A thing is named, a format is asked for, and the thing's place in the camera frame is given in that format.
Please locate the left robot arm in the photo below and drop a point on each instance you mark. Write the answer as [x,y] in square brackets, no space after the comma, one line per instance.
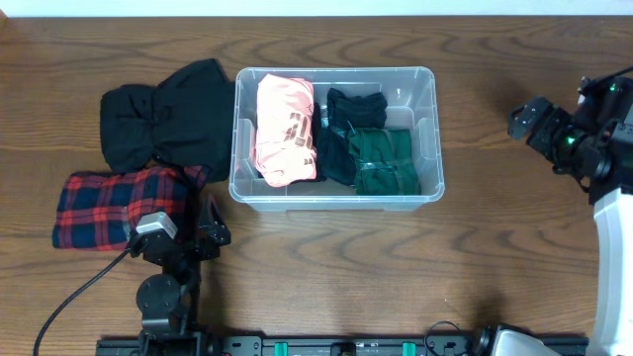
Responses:
[168,301]

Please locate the clear plastic storage bin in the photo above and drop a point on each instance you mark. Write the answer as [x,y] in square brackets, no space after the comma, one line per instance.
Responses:
[412,104]

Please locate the large black garment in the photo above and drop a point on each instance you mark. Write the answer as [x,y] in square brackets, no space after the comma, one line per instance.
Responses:
[185,120]

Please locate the dark navy garment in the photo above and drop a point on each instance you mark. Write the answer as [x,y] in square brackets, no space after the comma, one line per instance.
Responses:
[345,115]

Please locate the red navy plaid shirt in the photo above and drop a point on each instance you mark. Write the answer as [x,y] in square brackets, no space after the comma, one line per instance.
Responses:
[99,211]

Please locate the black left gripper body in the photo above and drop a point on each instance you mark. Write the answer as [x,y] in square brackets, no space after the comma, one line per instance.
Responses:
[201,253]

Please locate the dark green garment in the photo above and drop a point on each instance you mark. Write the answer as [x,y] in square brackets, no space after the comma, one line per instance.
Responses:
[384,165]

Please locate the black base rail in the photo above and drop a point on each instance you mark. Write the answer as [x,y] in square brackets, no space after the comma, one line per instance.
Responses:
[442,343]

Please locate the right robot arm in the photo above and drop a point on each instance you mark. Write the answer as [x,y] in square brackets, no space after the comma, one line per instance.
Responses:
[593,145]

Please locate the small black garment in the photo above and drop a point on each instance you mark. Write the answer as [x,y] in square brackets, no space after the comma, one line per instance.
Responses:
[286,145]

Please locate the pink shirt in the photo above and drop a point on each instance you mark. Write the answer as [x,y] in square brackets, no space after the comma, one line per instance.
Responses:
[275,91]

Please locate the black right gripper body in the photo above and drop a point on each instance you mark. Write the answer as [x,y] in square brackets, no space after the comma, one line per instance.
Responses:
[565,144]

